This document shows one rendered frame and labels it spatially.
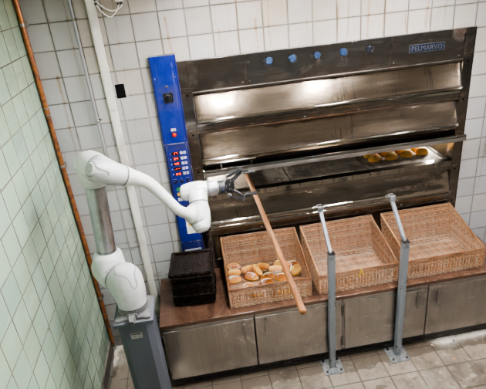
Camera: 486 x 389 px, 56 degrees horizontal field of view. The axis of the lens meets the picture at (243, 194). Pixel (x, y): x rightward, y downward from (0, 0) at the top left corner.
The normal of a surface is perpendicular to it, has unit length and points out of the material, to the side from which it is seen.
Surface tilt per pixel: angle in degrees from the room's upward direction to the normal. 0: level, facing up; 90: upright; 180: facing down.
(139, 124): 90
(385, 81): 70
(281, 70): 90
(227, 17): 90
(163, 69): 90
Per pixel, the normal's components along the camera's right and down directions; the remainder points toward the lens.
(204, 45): 0.14, 0.42
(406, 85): 0.11, 0.09
